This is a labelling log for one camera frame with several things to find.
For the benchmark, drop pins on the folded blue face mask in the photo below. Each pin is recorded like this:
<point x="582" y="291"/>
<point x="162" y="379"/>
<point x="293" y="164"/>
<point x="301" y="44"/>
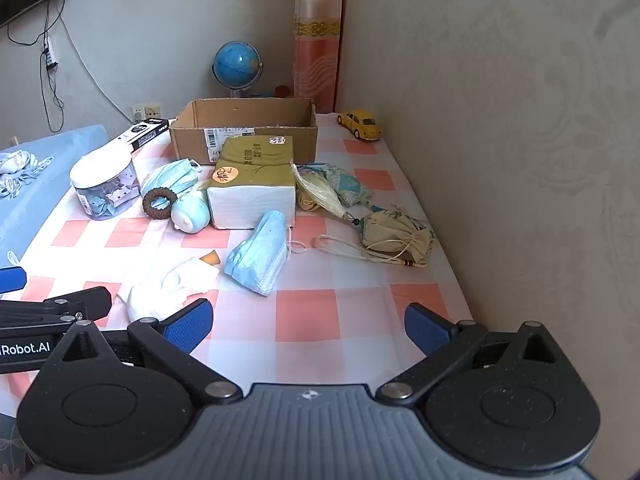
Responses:
<point x="170" y="175"/>

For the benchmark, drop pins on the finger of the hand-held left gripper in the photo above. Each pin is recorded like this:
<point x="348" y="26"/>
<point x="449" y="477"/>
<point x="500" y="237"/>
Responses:
<point x="11" y="280"/>
<point x="75" y="302"/>

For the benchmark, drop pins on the cardboard box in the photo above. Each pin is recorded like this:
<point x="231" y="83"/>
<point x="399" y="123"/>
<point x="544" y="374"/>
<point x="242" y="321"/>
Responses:
<point x="240" y="135"/>

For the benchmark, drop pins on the white and blue cloth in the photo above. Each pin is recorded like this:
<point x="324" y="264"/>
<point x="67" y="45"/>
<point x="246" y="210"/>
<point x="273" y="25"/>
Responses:
<point x="22" y="167"/>

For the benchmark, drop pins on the clear jar with white lid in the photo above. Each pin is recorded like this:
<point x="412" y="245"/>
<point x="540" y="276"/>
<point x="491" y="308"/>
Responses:
<point x="102" y="185"/>

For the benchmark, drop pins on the white wall socket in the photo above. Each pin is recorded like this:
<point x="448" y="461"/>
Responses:
<point x="147" y="111"/>

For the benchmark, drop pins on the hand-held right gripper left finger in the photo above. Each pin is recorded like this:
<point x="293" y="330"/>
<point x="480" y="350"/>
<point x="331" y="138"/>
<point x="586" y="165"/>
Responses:
<point x="192" y="325"/>

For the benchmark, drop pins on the yellow toy car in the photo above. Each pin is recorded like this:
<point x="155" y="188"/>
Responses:
<point x="361" y="124"/>

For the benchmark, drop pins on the red toy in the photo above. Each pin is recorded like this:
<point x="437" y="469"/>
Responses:
<point x="284" y="91"/>

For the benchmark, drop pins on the white power strip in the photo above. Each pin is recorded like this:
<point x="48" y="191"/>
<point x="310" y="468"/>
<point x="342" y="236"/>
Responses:
<point x="49" y="55"/>

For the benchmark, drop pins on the pink patterned curtain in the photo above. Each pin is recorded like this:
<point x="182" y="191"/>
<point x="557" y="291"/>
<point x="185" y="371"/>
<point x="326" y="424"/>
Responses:
<point x="317" y="35"/>

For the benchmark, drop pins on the blue globe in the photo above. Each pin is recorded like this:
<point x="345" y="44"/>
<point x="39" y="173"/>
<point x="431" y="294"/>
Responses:
<point x="237" y="62"/>

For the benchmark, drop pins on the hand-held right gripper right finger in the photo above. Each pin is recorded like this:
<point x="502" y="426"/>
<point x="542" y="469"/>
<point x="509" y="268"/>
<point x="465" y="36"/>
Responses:
<point x="427" y="327"/>

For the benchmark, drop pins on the pack of blue masks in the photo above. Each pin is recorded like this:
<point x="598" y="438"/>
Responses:
<point x="257" y="255"/>

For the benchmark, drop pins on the olive tissue pack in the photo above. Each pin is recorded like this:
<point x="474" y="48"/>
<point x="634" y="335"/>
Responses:
<point x="252" y="180"/>

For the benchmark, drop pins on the pale blue round pouch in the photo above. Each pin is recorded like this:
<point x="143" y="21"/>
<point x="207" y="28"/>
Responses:
<point x="190" y="215"/>

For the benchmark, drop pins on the pink checkered tablecloth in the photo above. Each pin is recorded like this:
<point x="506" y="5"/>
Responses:
<point x="350" y="270"/>

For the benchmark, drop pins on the blue bed sheet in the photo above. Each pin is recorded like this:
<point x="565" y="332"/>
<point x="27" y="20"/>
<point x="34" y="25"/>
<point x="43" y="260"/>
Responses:
<point x="35" y="220"/>

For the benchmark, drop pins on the small brown wedge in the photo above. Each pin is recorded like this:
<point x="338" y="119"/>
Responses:
<point x="211" y="258"/>

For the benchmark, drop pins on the long black and white box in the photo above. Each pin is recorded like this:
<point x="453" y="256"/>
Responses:
<point x="142" y="132"/>

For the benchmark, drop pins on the blue floral sachet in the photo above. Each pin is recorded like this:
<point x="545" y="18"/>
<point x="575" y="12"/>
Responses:
<point x="350" y="187"/>

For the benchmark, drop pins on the beige sachet with cream tassel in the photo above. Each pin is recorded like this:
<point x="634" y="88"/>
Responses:
<point x="395" y="235"/>

